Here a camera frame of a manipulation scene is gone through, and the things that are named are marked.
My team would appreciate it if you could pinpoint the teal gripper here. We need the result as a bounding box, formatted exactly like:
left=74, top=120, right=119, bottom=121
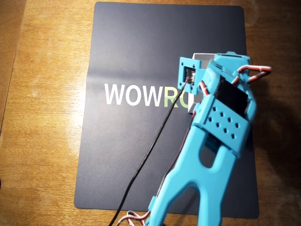
left=199, top=51, right=251, bottom=95

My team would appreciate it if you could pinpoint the white red gripper wire loop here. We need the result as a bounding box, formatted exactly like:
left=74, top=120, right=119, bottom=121
left=231, top=65, right=272, bottom=83

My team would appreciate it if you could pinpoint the white cardboard box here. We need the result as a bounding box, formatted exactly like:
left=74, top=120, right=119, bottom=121
left=187, top=53, right=218, bottom=116

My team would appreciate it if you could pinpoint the black mat with WOWROBO print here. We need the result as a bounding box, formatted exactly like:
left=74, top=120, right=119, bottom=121
left=74, top=1, right=259, bottom=219

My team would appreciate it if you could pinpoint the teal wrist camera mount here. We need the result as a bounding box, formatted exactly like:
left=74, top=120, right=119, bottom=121
left=177, top=56, right=202, bottom=95

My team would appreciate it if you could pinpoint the black camera cable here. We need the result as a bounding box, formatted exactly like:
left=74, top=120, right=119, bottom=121
left=108, top=79, right=190, bottom=226

